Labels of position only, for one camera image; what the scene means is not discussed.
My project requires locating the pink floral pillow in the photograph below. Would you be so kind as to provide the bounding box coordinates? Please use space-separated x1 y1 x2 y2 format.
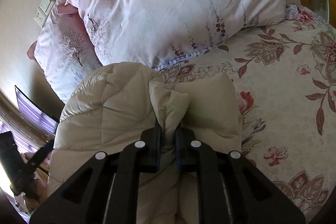
27 0 101 103
66 0 285 69

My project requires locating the floral bed quilt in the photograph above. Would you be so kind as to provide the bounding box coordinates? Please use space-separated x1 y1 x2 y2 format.
161 5 335 223

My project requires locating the beige quilted down jacket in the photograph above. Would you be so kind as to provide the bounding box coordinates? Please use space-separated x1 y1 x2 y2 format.
47 63 242 223

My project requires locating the left pink floral pillow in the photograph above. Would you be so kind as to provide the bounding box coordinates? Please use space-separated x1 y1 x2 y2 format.
27 0 101 103

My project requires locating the white wall switch socket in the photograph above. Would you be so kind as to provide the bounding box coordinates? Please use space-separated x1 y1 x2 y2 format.
34 0 55 28

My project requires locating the right pink floral pillow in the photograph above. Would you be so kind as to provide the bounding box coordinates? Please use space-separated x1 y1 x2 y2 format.
66 0 285 69

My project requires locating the dark framed window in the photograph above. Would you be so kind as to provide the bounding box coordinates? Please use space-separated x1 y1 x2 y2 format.
1 86 59 149

